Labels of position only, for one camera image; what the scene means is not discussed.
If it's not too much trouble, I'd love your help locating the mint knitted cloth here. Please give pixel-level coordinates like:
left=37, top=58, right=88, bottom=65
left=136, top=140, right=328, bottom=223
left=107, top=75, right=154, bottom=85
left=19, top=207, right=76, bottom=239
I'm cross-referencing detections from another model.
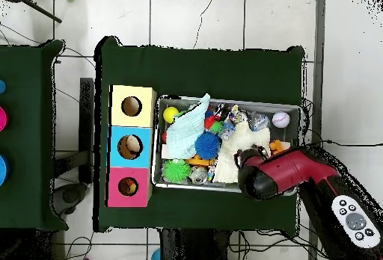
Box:
left=165, top=93, right=211, bottom=160

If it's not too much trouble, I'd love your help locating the cream knitted cloth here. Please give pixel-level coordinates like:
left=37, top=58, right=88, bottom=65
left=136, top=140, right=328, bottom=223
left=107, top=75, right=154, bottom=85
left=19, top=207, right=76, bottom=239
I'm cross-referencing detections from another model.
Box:
left=212, top=120, right=272, bottom=184

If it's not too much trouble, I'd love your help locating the orange striped tiger plush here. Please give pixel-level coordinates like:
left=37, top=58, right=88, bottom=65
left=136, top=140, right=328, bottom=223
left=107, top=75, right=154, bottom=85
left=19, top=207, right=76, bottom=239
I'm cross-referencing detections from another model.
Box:
left=118, top=177, right=135, bottom=195

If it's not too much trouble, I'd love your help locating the orange toy building brick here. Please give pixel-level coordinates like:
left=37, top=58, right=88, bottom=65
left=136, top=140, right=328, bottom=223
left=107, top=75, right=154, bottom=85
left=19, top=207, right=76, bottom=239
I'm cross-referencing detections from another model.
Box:
left=269, top=139, right=285, bottom=155

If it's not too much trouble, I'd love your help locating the wooden box with three holes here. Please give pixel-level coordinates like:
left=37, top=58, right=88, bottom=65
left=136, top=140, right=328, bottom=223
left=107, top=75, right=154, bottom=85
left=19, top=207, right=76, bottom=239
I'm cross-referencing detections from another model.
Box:
left=105, top=84, right=158, bottom=208

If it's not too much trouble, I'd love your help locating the clear mesh bin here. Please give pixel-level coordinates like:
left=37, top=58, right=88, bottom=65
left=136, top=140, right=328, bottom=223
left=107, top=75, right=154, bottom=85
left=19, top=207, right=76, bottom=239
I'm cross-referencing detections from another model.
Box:
left=151, top=94, right=304, bottom=196

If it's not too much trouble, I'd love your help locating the large blue spiky ball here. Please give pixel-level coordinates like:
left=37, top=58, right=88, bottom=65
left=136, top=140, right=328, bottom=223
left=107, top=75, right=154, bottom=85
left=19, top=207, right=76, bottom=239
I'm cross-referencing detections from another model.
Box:
left=194, top=131, right=221, bottom=161

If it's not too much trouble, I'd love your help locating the multicolour spiky caterpillar toy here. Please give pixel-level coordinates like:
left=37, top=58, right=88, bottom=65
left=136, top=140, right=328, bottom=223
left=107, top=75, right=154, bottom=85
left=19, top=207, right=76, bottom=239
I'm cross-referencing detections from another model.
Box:
left=203, top=109, right=224, bottom=134

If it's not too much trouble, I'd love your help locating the yellow ball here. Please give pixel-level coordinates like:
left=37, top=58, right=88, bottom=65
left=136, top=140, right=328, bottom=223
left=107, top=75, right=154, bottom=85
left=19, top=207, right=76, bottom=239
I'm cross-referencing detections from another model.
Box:
left=162, top=106, right=180, bottom=124

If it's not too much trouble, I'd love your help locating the green spiky ball with eyes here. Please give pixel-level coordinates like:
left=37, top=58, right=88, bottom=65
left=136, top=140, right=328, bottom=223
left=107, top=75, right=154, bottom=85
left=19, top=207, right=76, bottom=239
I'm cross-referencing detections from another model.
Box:
left=162, top=158, right=192, bottom=183

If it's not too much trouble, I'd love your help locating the dark green table cloth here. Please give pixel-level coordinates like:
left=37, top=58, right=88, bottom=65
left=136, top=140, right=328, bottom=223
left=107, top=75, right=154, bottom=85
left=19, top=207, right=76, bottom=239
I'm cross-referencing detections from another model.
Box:
left=0, top=39, right=69, bottom=232
left=94, top=36, right=306, bottom=233

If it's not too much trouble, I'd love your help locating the white baseball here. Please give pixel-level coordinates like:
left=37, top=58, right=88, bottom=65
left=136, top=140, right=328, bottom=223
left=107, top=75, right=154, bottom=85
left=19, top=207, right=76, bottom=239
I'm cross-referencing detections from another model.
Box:
left=272, top=111, right=291, bottom=129

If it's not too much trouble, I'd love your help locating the black rod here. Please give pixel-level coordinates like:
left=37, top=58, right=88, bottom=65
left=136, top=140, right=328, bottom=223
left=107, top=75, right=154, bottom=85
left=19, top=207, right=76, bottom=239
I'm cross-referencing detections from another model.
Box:
left=17, top=0, right=63, bottom=24

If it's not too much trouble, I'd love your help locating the pink round toy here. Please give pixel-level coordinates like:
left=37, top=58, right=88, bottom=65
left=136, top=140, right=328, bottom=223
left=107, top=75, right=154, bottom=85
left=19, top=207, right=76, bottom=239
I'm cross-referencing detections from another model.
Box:
left=0, top=106, right=8, bottom=132

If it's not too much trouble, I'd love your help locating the large blue round toy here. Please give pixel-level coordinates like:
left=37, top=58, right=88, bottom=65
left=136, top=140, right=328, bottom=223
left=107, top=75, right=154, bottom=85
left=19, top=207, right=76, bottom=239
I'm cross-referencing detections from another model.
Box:
left=0, top=153, right=9, bottom=186

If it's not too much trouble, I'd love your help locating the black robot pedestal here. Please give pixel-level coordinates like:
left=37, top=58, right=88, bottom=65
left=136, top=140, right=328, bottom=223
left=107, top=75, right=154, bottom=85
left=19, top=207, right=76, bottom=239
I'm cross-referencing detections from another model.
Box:
left=159, top=228, right=231, bottom=260

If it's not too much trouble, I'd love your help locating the black power cable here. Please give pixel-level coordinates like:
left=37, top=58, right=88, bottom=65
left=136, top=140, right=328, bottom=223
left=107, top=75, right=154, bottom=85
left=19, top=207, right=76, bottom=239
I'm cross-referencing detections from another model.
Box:
left=306, top=139, right=383, bottom=149

